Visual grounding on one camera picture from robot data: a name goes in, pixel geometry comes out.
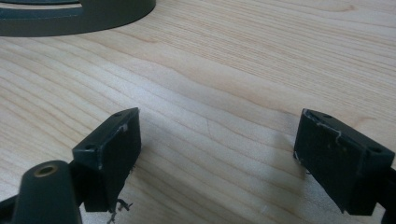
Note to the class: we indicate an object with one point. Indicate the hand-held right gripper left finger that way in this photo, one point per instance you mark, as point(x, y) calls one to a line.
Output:
point(112, 155)

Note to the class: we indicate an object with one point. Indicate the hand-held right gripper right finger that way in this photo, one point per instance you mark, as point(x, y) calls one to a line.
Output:
point(336, 168)

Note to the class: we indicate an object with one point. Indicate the dark grey round base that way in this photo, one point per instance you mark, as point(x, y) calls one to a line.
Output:
point(93, 20)

